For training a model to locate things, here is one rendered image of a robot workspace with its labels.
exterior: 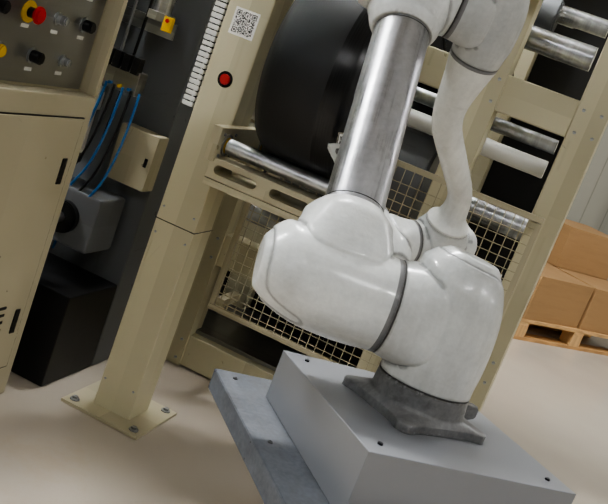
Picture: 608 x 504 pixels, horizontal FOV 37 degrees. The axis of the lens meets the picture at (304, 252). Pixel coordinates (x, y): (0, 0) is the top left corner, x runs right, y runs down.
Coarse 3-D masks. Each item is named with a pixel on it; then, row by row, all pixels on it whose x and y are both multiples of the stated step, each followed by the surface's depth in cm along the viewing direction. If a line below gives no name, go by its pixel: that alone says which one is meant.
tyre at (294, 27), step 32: (320, 0) 230; (352, 0) 230; (288, 32) 229; (320, 32) 226; (352, 32) 225; (288, 64) 228; (320, 64) 226; (352, 64) 224; (288, 96) 230; (320, 96) 227; (352, 96) 225; (256, 128) 245; (288, 128) 234; (320, 128) 230; (288, 160) 245; (320, 160) 237
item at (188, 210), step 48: (240, 0) 250; (288, 0) 256; (240, 48) 252; (240, 96) 253; (192, 144) 259; (192, 192) 261; (192, 240) 263; (144, 288) 269; (144, 336) 270; (144, 384) 275
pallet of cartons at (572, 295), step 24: (576, 240) 620; (600, 240) 630; (552, 264) 622; (576, 264) 628; (600, 264) 639; (552, 288) 567; (576, 288) 580; (600, 288) 598; (528, 312) 564; (552, 312) 576; (576, 312) 589; (600, 312) 600; (528, 336) 577; (576, 336) 594; (600, 336) 606
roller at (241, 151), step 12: (228, 144) 248; (240, 144) 248; (240, 156) 247; (252, 156) 246; (264, 156) 245; (264, 168) 246; (276, 168) 244; (288, 168) 243; (300, 168) 244; (300, 180) 243; (312, 180) 241; (324, 180) 241; (324, 192) 241
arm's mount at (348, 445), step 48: (288, 384) 151; (336, 384) 148; (288, 432) 147; (336, 432) 133; (384, 432) 134; (336, 480) 129; (384, 480) 126; (432, 480) 128; (480, 480) 131; (528, 480) 136
